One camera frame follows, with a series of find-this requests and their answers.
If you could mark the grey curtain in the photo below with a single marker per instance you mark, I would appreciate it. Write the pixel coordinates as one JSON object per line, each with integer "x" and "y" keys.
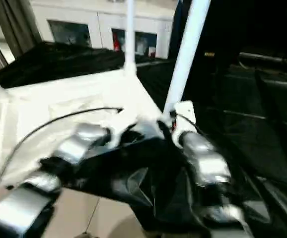
{"x": 12, "y": 25}

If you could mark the black metal rail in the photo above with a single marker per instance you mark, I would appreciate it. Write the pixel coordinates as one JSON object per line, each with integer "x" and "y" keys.
{"x": 270, "y": 59}

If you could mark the white table top frame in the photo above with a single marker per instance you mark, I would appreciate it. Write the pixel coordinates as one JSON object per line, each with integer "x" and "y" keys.
{"x": 49, "y": 104}

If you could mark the small yellow label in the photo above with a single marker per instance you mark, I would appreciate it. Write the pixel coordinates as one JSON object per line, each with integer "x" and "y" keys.
{"x": 209, "y": 54}

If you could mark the white glass-door cabinet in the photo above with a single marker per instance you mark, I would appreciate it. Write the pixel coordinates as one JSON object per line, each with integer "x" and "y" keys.
{"x": 84, "y": 20}

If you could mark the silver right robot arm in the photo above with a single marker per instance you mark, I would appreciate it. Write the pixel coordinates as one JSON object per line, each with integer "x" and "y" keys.
{"x": 208, "y": 163}

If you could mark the black work mat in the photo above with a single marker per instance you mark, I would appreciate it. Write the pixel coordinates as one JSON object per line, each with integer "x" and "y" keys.
{"x": 262, "y": 124}

